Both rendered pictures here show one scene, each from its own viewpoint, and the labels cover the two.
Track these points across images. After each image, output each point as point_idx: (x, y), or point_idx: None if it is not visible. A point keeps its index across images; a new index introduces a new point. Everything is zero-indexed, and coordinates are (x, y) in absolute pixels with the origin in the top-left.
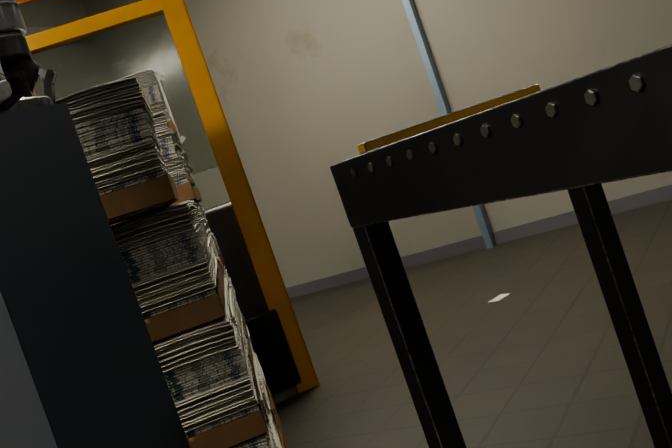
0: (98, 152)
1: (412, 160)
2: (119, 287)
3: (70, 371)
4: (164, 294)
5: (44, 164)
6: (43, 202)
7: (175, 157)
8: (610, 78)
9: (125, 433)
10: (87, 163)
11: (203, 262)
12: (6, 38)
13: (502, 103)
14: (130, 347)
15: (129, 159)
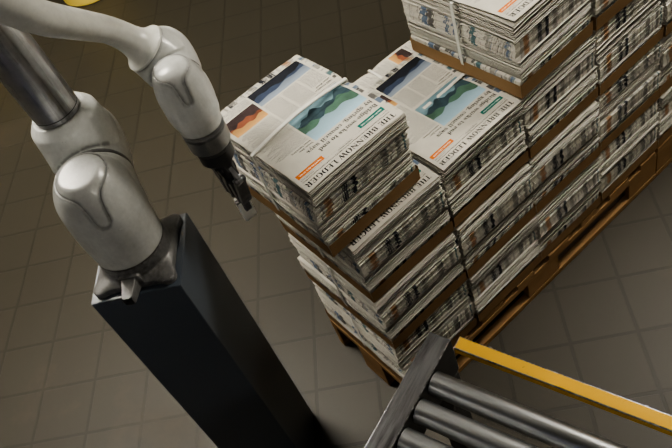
0: (291, 204)
1: None
2: (216, 351)
3: (178, 376)
4: (343, 267)
5: (162, 312)
6: (161, 326)
7: (514, 61)
8: None
9: (213, 393)
10: (195, 309)
11: (362, 278)
12: (203, 159)
13: (620, 415)
14: (221, 370)
15: (307, 222)
